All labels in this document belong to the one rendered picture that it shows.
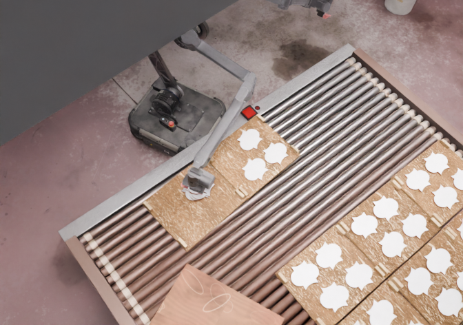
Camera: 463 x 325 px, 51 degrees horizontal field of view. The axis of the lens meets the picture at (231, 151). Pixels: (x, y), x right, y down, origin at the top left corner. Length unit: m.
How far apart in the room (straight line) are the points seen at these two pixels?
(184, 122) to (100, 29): 3.30
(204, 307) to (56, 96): 2.00
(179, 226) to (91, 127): 1.70
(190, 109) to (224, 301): 1.77
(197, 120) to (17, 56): 3.33
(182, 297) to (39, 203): 1.76
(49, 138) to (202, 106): 1.20
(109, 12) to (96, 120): 3.71
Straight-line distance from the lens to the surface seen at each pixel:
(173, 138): 3.54
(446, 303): 2.61
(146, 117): 3.66
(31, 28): 0.27
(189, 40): 2.41
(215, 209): 2.52
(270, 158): 2.66
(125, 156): 3.78
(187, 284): 2.29
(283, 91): 2.96
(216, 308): 2.26
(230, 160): 2.65
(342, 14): 4.84
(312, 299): 2.43
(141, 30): 0.32
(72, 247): 2.52
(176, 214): 2.51
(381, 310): 2.49
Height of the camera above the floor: 3.25
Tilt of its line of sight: 60 degrees down
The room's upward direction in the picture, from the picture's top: 5 degrees clockwise
